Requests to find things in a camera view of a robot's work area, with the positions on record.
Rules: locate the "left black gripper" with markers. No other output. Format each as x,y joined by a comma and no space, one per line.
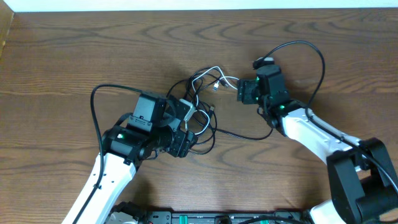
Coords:
185,142

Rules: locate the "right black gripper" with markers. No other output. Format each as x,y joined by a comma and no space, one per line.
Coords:
244,88

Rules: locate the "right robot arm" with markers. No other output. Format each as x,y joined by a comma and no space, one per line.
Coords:
363,182

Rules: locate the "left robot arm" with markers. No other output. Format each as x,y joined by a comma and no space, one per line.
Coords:
153,127

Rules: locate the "cardboard panel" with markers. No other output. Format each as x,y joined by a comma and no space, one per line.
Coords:
6,18

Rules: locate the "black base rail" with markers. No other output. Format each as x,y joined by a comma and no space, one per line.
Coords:
164,217

